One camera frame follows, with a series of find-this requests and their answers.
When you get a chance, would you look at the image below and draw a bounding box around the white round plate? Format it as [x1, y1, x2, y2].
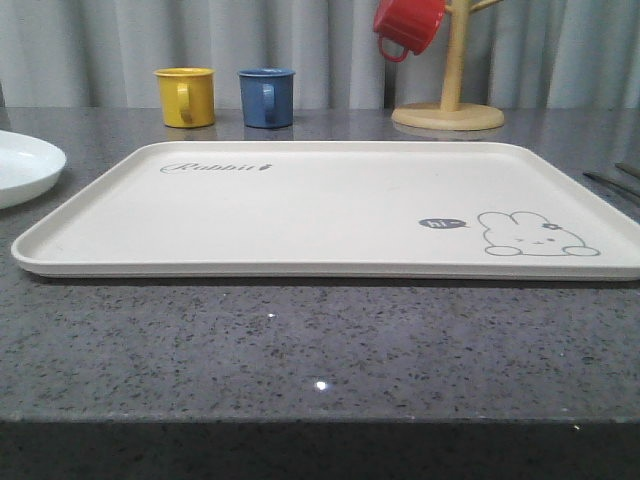
[1, 130, 67, 209]

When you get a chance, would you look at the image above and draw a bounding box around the metal chopstick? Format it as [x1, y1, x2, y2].
[583, 171, 640, 202]
[615, 162, 640, 179]

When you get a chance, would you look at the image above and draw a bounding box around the cream rabbit serving tray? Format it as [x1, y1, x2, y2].
[11, 141, 639, 281]

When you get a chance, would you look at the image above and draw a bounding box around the blue mug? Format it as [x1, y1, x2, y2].
[238, 68, 295, 129]

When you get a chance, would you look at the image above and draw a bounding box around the wooden mug tree stand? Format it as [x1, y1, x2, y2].
[391, 0, 505, 131]

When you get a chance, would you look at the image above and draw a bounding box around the yellow mug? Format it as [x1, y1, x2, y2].
[154, 67, 215, 128]

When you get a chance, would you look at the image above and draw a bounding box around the red mug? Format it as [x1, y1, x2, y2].
[373, 0, 446, 62]

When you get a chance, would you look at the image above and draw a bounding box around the grey curtain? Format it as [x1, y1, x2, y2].
[1, 1, 639, 109]

